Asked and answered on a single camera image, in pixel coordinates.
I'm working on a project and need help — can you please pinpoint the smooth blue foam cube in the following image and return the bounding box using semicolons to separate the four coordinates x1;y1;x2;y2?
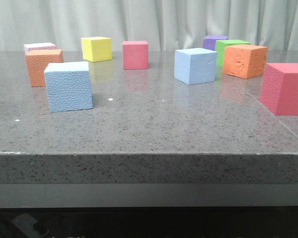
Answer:
174;48;218;85

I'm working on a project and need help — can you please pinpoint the textured blue foam cube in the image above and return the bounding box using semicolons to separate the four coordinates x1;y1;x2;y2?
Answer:
44;61;93;113

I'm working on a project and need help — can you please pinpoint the small red foam cube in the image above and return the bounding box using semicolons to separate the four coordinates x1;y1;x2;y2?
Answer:
122;41;149;69

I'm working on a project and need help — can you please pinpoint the yellow foam cube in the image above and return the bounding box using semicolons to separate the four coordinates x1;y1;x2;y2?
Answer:
81;37;113;62

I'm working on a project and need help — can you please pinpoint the grey curtain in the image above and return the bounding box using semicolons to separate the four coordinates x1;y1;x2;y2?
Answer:
0;0;298;51

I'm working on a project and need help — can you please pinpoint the purple foam cube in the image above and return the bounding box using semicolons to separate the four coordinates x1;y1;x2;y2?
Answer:
202;35;228;51

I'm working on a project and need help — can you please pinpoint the green foam cube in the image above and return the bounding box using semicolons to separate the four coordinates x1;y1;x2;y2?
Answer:
216;39;251;67

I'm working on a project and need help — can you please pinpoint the dented orange foam cube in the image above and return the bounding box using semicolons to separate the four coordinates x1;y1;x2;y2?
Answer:
222;44;268;79

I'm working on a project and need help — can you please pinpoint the textured orange foam cube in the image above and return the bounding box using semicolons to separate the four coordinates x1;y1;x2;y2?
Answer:
25;49;64;87

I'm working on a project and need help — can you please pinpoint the pink foam cube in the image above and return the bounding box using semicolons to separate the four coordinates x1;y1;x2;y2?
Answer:
23;42;58;53

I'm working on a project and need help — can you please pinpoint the large red foam cube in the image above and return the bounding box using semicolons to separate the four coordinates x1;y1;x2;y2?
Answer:
259;63;298;116

